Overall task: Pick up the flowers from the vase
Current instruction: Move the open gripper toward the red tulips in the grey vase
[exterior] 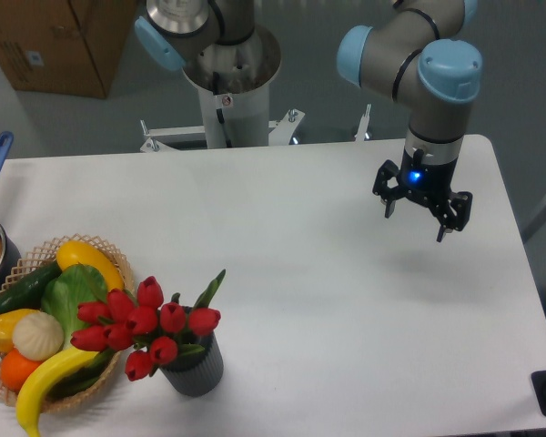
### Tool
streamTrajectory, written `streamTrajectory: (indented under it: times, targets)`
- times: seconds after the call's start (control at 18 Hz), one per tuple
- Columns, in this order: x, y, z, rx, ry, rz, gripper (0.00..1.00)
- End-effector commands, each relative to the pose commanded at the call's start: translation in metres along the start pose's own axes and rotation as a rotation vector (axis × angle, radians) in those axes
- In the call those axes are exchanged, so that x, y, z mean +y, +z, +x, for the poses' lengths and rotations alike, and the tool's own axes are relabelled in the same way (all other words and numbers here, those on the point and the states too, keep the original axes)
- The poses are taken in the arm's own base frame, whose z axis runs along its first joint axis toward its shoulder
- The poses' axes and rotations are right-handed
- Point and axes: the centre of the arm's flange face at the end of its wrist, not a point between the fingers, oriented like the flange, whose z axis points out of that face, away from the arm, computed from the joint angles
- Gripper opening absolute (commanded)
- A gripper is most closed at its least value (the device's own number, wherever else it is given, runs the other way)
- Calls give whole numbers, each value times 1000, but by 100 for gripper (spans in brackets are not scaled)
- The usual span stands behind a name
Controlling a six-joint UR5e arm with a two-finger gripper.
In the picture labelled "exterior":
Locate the green lettuce leaf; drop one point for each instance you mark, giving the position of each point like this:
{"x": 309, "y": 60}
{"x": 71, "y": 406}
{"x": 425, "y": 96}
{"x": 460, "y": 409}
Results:
{"x": 75, "y": 285}

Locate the yellow squash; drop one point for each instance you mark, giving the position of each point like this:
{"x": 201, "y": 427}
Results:
{"x": 75, "y": 252}

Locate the woven wicker basket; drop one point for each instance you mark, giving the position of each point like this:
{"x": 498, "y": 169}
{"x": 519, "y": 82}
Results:
{"x": 84, "y": 383}

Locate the dark grey ribbed vase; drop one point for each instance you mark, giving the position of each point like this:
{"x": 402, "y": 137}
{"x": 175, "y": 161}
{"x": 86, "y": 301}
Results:
{"x": 191, "y": 359}

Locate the white steamed bun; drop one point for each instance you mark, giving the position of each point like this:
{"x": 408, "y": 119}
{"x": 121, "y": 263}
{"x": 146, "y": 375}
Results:
{"x": 38, "y": 336}

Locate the yellow banana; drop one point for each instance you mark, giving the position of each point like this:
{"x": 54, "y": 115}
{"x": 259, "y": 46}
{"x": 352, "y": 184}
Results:
{"x": 34, "y": 390}

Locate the orange fruit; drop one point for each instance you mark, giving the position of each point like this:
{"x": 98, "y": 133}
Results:
{"x": 15, "y": 369}

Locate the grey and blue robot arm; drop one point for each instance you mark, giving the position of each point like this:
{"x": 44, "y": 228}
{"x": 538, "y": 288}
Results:
{"x": 415, "y": 60}

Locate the yellow bell pepper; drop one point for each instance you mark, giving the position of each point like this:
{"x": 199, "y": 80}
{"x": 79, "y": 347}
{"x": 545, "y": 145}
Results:
{"x": 8, "y": 322}

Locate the brown cardboard box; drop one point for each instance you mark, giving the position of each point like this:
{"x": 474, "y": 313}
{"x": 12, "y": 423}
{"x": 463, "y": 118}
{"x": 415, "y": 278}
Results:
{"x": 64, "y": 47}

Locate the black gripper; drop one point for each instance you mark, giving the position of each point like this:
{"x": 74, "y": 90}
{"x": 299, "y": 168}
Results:
{"x": 426, "y": 185}

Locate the green cucumber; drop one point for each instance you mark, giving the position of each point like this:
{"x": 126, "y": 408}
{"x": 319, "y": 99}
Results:
{"x": 27, "y": 292}

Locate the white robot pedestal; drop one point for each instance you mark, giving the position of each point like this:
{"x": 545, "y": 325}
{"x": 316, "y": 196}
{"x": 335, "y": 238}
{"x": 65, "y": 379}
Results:
{"x": 232, "y": 84}

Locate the red tulip bouquet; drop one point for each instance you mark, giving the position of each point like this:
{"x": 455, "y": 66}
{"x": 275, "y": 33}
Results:
{"x": 123, "y": 322}

